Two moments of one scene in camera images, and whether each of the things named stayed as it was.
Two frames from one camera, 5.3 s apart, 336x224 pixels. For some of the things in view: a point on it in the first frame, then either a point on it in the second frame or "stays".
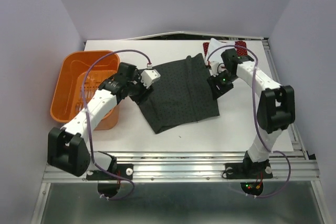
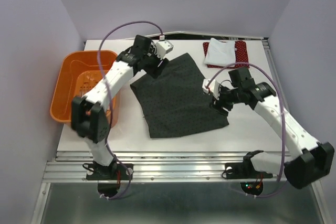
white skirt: x=216 y=56 stays
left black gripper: x=144 y=94 -> x=155 y=72
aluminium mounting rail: x=196 y=167 stays
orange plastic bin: x=67 y=103 stays
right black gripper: x=216 y=93 -> x=219 y=104
